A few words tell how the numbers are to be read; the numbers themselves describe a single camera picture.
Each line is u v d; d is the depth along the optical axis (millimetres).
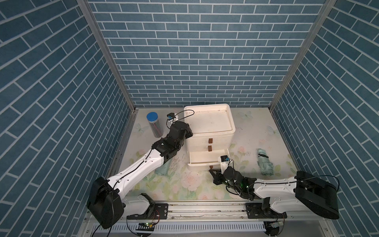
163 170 858
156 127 935
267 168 845
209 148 843
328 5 706
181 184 828
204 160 897
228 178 639
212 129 788
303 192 425
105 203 386
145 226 722
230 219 732
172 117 675
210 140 787
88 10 709
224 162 740
